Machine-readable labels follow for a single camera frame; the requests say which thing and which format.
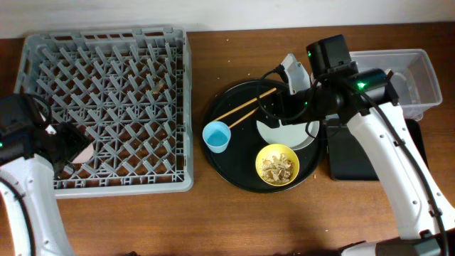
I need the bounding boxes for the pink plastic cup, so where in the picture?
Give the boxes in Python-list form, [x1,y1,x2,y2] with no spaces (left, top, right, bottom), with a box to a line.
[72,144,94,164]

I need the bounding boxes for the grey round plate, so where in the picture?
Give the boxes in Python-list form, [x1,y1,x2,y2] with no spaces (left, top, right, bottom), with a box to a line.
[256,121,320,151]

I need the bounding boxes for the wooden chopstick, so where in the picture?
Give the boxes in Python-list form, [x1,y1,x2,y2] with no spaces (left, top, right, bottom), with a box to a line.
[229,107,258,129]
[213,88,277,121]

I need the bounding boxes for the yellow bowl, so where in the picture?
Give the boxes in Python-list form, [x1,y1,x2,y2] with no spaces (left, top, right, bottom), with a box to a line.
[255,144,300,187]

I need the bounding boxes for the brown food scraps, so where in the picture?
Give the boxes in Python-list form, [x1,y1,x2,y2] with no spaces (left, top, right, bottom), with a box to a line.
[259,154,294,186]

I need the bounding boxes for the blue plastic cup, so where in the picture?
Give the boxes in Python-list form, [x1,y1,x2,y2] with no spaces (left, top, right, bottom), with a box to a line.
[202,121,231,154]

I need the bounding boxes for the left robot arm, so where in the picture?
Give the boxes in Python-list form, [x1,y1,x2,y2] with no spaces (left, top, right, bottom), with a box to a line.
[1,94,94,255]

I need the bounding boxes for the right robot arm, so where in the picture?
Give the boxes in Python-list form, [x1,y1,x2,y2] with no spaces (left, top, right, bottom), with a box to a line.
[269,35,454,255]

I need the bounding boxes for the grey plastic dishwasher rack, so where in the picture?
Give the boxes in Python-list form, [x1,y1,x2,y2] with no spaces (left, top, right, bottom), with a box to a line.
[14,27,194,199]

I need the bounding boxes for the clear plastic waste bin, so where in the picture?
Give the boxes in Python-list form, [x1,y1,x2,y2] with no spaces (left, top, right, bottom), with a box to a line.
[349,49,442,121]

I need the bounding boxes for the black rectangular tray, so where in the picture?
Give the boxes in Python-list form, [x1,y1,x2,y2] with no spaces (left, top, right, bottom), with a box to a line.
[325,117,429,182]

